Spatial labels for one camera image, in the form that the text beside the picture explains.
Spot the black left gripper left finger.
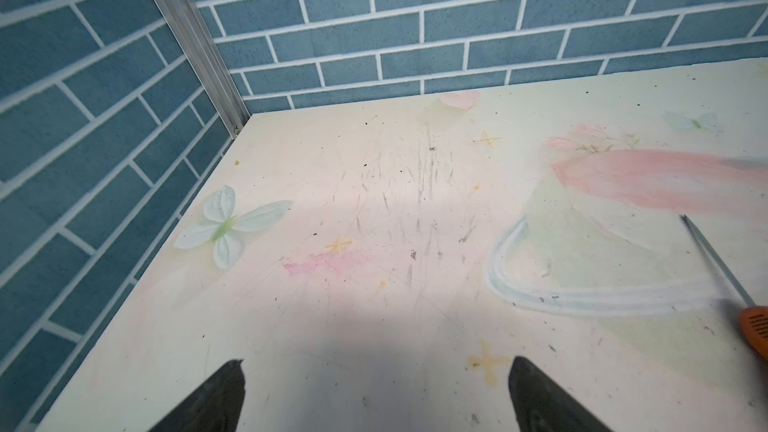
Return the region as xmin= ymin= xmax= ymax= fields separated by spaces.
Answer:
xmin=150 ymin=359 xmax=246 ymax=432

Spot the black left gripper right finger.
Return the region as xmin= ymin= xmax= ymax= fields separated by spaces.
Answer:
xmin=508 ymin=356 xmax=610 ymax=432

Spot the aluminium corner post left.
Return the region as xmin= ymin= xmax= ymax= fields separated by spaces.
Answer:
xmin=154 ymin=0 xmax=250 ymax=138

